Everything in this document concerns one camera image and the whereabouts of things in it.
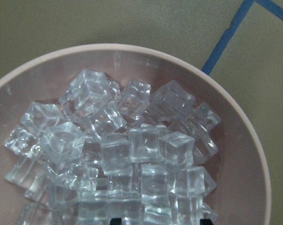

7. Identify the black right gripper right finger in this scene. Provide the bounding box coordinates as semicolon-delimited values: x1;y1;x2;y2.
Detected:
200;218;212;225

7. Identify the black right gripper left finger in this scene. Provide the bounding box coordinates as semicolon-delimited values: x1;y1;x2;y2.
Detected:
110;218;122;225

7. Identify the pile of clear ice cubes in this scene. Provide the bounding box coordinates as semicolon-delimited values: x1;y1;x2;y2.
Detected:
5;69;221;225

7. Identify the pink bowl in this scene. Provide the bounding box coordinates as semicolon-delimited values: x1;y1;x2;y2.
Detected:
0;44;271;225

